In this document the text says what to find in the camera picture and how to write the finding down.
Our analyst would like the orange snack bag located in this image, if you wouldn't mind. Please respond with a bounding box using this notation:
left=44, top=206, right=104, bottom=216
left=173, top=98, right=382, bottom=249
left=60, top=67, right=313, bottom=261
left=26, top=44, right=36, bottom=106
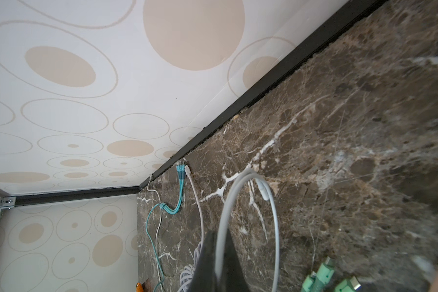
left=136, top=282, right=147, bottom=292

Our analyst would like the white grey cable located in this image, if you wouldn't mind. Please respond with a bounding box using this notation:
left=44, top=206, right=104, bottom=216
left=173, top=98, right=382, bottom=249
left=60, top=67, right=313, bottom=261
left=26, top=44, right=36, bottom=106
left=214, top=167, right=281, bottom=292

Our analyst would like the green cable bundle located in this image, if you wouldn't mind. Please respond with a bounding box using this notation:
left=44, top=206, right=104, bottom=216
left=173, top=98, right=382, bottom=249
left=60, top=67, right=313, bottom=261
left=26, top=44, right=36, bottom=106
left=301, top=256, right=362, bottom=292

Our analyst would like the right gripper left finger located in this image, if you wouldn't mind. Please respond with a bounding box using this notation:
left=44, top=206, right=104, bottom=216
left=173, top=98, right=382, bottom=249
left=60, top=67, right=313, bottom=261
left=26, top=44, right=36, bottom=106
left=188, top=231, right=217, bottom=292

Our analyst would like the teal usb cable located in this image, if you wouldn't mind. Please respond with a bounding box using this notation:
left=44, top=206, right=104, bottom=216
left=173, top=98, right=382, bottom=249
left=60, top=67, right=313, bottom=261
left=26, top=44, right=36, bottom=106
left=145, top=164, right=187, bottom=292

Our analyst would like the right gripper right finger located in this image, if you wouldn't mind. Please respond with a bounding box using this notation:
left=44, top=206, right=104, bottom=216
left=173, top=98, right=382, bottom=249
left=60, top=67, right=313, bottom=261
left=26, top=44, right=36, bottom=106
left=222, top=233, right=250, bottom=292

